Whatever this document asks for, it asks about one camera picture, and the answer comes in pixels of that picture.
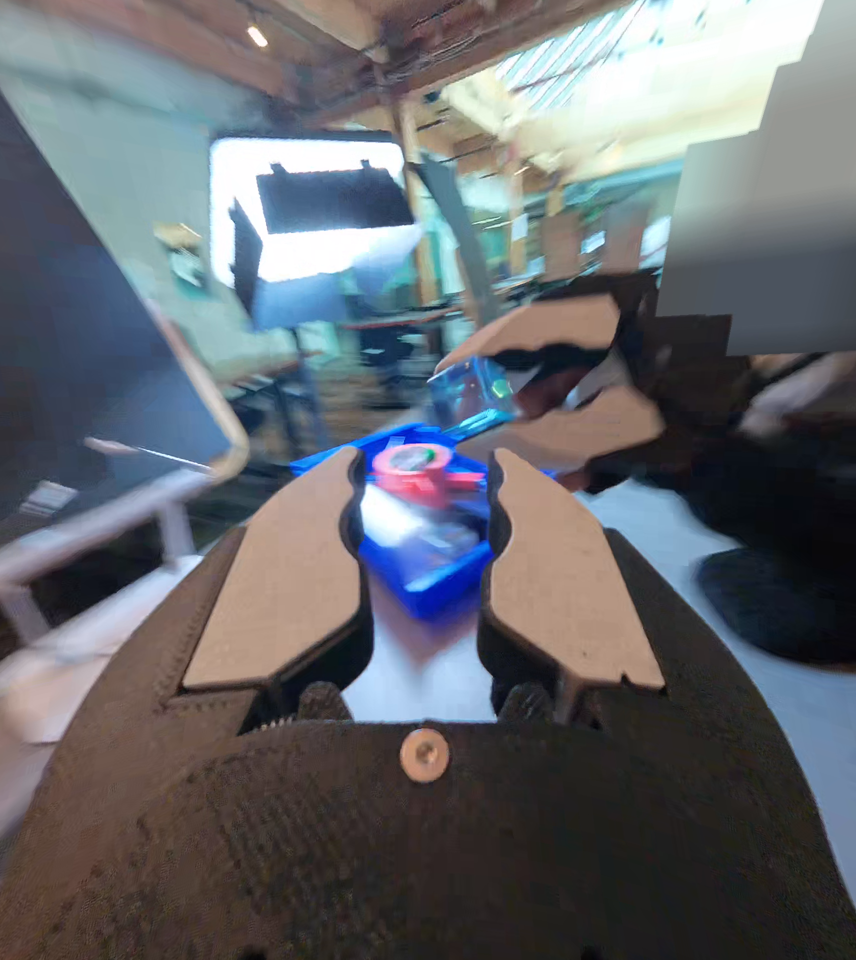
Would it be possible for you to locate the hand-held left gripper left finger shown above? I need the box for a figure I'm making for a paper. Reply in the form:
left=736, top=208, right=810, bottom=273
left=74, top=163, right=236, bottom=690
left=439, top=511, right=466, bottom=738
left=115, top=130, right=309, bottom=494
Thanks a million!
left=182, top=446, right=373, bottom=732

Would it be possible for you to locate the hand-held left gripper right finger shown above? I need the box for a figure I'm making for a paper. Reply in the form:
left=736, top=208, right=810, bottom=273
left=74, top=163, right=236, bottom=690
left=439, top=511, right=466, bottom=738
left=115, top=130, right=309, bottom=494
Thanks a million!
left=476, top=447, right=667, bottom=732

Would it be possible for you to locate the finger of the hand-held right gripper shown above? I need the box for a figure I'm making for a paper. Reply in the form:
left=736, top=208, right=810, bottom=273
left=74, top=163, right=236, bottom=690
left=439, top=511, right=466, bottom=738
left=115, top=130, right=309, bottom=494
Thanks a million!
left=503, top=386, right=665, bottom=481
left=435, top=294, right=622, bottom=376

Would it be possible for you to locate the small clear plastic box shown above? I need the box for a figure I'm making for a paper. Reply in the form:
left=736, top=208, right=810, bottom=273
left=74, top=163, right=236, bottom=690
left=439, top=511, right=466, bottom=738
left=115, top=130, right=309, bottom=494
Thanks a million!
left=428, top=358, right=519, bottom=444

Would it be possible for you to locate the blue storage bin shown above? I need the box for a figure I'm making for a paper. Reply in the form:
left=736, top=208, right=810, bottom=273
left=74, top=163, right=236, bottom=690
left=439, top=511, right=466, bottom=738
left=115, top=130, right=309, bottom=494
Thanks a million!
left=291, top=422, right=560, bottom=622

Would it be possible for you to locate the red masking tape roll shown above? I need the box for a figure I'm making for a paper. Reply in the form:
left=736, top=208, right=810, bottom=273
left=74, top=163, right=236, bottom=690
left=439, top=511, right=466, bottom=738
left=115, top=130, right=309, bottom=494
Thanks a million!
left=371, top=442, right=453, bottom=500

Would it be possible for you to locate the person's right forearm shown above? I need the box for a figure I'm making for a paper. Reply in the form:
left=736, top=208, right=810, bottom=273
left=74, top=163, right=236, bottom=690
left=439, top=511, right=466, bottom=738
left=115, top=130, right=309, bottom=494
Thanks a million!
left=593, top=420, right=856, bottom=556

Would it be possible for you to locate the black board book stand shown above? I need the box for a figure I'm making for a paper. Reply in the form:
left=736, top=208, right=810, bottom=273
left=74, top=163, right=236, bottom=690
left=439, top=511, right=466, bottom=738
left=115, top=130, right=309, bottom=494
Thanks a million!
left=413, top=157, right=500, bottom=324
left=0, top=71, right=251, bottom=744

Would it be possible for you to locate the white cylinder roll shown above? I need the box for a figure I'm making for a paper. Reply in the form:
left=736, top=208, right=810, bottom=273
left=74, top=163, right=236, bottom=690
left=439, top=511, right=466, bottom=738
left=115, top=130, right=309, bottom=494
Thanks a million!
left=360, top=487, right=429, bottom=545

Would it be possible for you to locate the black light stand pole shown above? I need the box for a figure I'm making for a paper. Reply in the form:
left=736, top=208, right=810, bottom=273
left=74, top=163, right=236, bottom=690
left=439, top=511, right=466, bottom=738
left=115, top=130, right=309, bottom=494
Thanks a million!
left=289, top=326, right=328, bottom=451

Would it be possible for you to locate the black textured armrest pad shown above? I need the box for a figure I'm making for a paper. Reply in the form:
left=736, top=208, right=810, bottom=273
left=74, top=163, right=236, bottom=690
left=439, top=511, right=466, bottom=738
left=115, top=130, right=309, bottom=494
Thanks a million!
left=698, top=547, right=856, bottom=665

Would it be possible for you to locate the studio softbox light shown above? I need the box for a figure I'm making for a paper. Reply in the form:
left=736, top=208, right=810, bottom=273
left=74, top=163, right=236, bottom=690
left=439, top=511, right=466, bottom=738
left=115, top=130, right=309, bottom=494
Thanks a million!
left=209, top=133, right=425, bottom=331

